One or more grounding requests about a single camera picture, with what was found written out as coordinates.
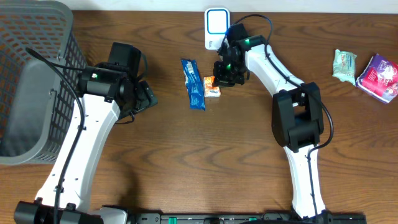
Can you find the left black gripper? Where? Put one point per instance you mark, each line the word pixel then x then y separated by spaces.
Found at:
pixel 147 96

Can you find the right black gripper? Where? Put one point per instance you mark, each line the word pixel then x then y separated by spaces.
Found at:
pixel 228 78

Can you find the orange tissue packet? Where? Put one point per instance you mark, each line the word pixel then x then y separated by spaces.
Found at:
pixel 210 90

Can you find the blue snack bar wrapper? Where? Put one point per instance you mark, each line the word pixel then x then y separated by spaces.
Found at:
pixel 193 84

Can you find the teal wet wipes packet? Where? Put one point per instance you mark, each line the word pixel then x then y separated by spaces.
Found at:
pixel 344 66

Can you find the red purple snack packet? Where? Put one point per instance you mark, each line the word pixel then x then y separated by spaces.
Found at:
pixel 379 79

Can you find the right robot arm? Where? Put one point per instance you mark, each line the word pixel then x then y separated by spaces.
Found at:
pixel 297 113

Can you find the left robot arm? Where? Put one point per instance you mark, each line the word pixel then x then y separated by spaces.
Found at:
pixel 105 97

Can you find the grey plastic mesh basket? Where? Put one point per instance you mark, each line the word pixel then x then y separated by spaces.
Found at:
pixel 36 105

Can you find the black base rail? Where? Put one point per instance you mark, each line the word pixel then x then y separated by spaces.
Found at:
pixel 269 217

